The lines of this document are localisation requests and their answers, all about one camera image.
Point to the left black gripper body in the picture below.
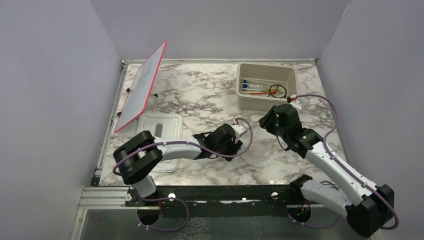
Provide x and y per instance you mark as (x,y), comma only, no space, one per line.
(228,149)

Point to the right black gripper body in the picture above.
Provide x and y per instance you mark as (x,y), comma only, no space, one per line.
(281,133)

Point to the black wire ring stand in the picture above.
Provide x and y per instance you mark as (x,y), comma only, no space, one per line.
(277,91)

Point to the red plastic spoon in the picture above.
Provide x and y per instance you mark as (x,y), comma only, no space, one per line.
(260,93)

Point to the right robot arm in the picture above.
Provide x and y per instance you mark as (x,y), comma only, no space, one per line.
(366,206)

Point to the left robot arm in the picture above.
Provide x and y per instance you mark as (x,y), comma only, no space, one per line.
(136,158)

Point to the beige plastic bin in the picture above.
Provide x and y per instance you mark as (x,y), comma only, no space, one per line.
(267,75)

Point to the white bin lid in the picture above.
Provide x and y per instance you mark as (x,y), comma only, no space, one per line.
(163,126)

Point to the red framed whiteboard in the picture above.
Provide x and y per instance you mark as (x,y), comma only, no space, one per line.
(140,90)

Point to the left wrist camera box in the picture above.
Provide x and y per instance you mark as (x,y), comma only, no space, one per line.
(239,130)

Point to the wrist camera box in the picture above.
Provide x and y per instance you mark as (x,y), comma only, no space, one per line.
(293,100)
(239,130)

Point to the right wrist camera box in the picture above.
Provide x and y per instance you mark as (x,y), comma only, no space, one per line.
(293,100)

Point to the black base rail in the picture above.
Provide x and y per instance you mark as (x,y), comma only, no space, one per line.
(215,201)

